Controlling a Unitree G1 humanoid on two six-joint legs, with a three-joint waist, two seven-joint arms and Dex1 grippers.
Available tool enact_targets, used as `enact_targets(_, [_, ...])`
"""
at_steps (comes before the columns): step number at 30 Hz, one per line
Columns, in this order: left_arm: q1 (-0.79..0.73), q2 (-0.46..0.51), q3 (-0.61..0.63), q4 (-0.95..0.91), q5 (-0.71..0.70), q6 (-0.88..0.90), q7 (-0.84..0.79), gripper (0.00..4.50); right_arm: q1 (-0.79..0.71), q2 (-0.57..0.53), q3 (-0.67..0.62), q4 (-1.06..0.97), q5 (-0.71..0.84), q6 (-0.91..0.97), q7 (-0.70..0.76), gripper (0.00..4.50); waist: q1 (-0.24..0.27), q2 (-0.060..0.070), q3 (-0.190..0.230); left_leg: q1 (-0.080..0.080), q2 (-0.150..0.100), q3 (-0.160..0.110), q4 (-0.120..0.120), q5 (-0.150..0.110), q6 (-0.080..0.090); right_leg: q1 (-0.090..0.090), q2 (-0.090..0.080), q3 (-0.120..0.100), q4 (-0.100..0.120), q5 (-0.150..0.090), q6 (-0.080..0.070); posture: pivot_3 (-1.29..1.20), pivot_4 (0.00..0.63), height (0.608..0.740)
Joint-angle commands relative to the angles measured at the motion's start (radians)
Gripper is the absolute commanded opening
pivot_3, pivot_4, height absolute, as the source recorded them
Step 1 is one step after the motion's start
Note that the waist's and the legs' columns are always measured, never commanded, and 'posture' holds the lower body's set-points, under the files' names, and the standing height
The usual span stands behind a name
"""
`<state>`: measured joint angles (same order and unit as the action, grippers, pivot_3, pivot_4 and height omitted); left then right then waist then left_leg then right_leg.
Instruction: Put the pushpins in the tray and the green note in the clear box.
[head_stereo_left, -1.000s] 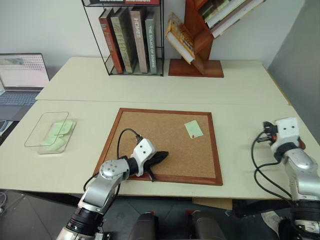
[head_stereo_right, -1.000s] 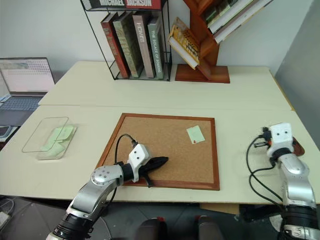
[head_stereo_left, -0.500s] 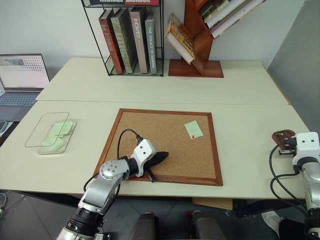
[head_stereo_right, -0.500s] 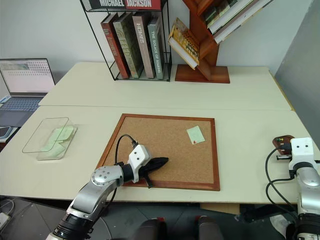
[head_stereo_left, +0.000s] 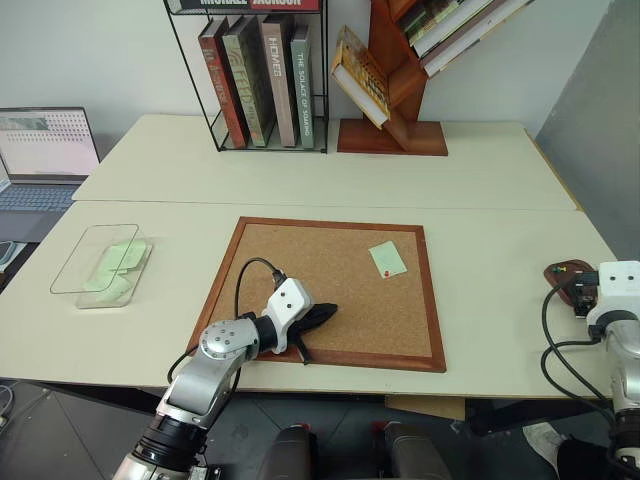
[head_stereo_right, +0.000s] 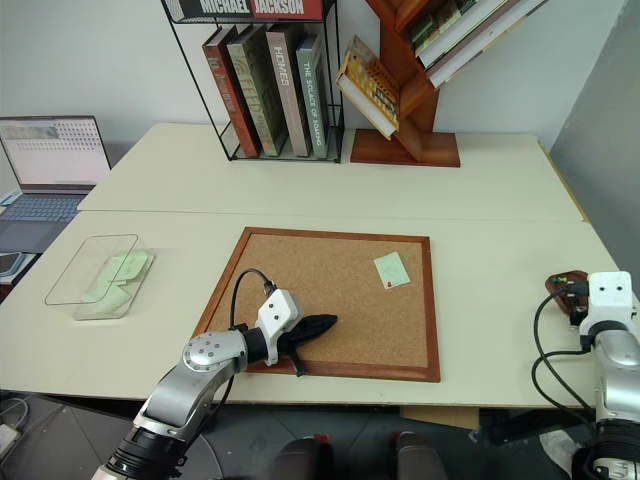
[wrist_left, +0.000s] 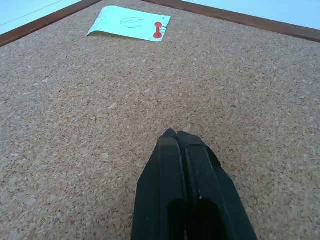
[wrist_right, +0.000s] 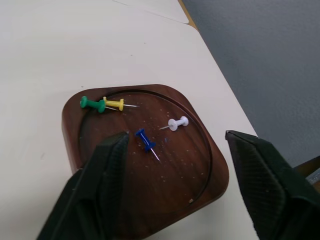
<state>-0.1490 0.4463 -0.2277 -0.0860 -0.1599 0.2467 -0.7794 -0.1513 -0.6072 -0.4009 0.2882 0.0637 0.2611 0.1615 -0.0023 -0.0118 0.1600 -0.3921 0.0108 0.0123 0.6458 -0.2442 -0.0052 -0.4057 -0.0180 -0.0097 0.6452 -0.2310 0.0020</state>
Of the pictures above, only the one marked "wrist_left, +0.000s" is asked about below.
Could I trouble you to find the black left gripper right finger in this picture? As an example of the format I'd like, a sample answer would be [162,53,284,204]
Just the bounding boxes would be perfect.
[176,129,258,240]

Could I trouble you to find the cork board with wooden frame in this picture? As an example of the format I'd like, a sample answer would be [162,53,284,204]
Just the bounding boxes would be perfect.
[0,0,320,240]

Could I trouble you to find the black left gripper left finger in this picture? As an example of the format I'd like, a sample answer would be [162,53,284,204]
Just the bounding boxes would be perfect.
[131,128,188,240]

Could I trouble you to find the red pushpin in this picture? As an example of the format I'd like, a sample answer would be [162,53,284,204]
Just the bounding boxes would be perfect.
[152,21,163,39]

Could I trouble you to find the green paper note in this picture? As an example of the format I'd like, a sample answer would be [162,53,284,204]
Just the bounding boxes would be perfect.
[86,5,172,42]

